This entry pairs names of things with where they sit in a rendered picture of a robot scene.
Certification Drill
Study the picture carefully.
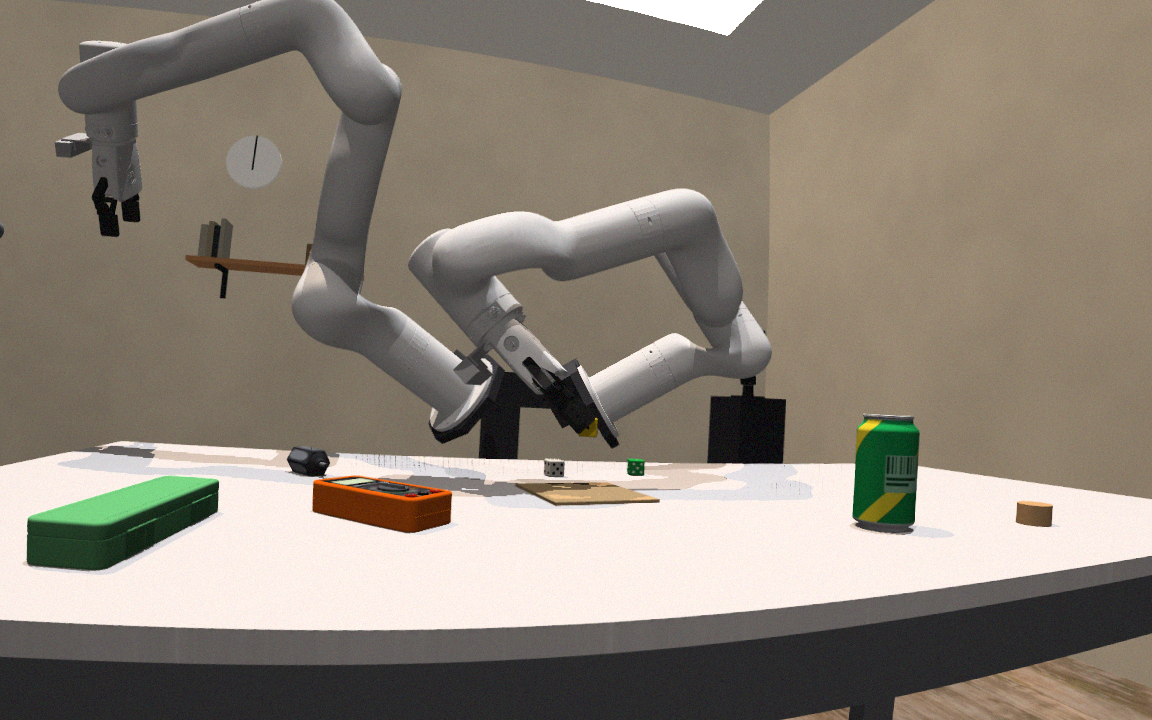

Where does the green pencil case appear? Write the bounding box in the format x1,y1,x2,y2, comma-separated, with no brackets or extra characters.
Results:
26,476,219,570

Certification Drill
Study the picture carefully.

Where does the green soda can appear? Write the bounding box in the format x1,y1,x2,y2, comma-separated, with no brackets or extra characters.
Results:
852,414,920,532

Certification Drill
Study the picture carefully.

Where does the brown cylinder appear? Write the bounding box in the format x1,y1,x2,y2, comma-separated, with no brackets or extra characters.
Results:
1016,501,1053,526

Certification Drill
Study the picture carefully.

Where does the tan flat mat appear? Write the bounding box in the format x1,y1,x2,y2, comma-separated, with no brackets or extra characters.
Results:
515,482,660,506

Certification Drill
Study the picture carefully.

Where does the orange multimeter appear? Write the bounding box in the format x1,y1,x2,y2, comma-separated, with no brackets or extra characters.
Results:
312,476,452,532

